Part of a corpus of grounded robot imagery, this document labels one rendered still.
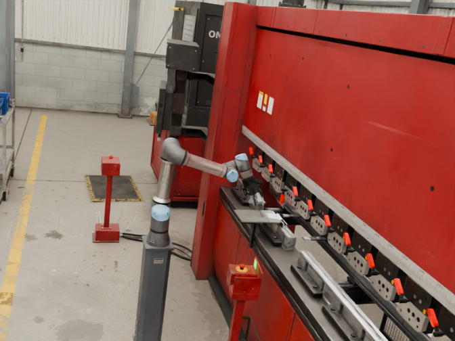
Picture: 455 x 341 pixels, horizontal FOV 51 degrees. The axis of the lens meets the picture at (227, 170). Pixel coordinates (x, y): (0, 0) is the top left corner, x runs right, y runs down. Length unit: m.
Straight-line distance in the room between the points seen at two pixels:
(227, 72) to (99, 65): 6.39
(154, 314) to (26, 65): 7.30
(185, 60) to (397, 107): 2.06
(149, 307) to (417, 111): 2.08
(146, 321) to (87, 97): 7.16
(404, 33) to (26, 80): 8.51
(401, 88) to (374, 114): 0.19
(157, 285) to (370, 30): 1.97
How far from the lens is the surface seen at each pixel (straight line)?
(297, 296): 2.61
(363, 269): 2.25
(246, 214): 3.10
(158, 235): 3.03
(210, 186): 3.89
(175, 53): 3.75
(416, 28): 2.06
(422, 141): 1.95
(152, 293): 3.20
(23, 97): 10.01
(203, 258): 4.16
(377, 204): 2.16
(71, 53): 9.84
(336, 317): 2.44
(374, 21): 2.30
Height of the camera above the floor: 2.18
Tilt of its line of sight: 18 degrees down
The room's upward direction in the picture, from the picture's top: 8 degrees clockwise
